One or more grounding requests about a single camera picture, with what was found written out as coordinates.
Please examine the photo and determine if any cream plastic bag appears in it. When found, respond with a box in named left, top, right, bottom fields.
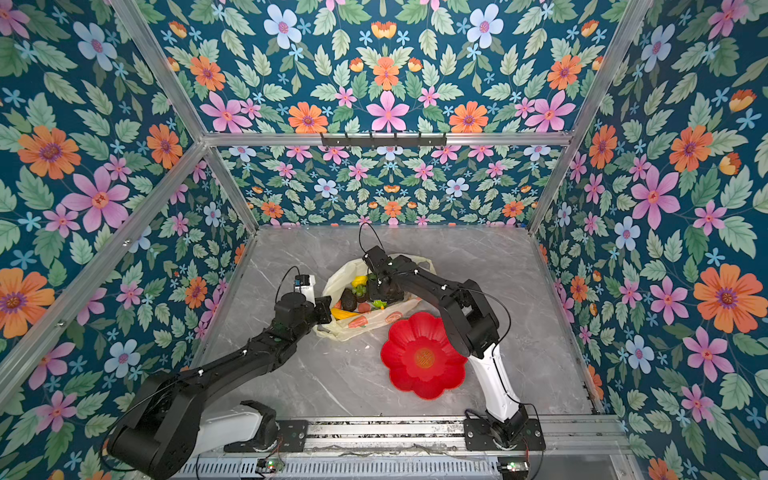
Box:
left=314, top=259, right=422, bottom=342

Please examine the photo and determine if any red flower-shaped plate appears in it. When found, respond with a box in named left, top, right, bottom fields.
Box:
left=380, top=312, right=467, bottom=401

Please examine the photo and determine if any yellow fake lemon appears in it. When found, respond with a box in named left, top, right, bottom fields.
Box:
left=351, top=275, right=368, bottom=288

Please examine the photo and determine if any dark fake avocado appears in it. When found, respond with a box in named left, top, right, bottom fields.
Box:
left=340, top=288, right=358, bottom=312

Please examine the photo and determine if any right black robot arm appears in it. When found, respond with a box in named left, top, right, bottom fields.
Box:
left=363, top=246, right=528, bottom=425

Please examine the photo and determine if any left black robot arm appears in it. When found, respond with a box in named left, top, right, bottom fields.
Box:
left=106, top=292, right=332, bottom=479

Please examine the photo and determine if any yellow fake banana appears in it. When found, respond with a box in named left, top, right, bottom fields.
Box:
left=331, top=308, right=360, bottom=321

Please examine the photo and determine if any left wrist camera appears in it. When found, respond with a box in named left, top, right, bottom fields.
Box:
left=293, top=274, right=316, bottom=304

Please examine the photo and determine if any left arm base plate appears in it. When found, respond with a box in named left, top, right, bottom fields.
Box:
left=224, top=419, right=309, bottom=453

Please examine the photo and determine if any black hook rail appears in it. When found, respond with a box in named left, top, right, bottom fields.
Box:
left=320, top=133, right=448, bottom=148

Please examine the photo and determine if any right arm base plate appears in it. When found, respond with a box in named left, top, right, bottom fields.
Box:
left=463, top=407, right=546, bottom=452

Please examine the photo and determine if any aluminium mounting rail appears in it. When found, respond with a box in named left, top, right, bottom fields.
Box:
left=175, top=415, right=643, bottom=479

